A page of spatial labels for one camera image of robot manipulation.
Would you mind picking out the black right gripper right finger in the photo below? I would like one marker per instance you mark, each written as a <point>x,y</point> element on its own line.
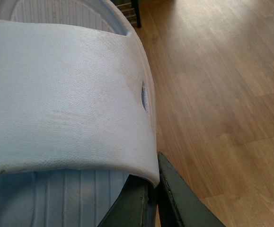
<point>177,203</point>

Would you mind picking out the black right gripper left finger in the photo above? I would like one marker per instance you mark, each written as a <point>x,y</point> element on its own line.
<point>132,207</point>

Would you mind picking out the black metal shoe rack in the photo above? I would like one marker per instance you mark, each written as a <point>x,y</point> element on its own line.
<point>130,9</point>

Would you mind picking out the light blue slipper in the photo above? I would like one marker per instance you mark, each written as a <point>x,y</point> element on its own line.
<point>77,112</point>

